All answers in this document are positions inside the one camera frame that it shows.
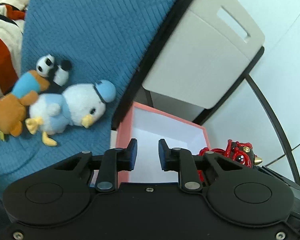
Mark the white blue duck plush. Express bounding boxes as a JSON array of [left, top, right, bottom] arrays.
[[25, 80, 116, 147]]

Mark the orange bear plush blue hood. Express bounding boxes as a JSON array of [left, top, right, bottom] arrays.
[[0, 70, 50, 141]]

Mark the pink storage box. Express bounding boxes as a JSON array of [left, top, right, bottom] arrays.
[[115, 101, 212, 183]]

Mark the red black toy figure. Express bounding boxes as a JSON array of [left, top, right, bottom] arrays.
[[198, 139, 263, 168]]

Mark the beige bedside cabinet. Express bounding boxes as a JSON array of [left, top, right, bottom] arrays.
[[142, 0, 264, 109]]

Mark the black white panda plush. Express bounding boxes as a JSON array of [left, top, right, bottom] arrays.
[[36, 54, 72, 87]]

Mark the blue textured blanket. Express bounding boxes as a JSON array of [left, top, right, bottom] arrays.
[[0, 0, 176, 197]]

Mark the black bed frame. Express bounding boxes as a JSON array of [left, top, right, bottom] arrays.
[[111, 0, 194, 130]]

